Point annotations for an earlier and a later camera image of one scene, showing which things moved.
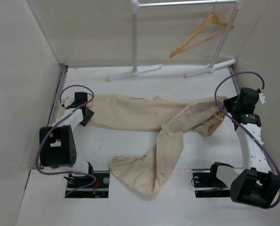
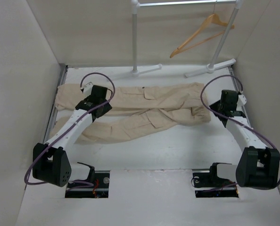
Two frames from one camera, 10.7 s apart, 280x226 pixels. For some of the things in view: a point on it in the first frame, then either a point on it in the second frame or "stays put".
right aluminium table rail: x=231 y=71 stays put
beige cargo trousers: x=148 y=173 → x=137 y=111
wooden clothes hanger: x=214 y=19 stays put
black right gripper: x=227 y=102 → x=214 y=105
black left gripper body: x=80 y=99 → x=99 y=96
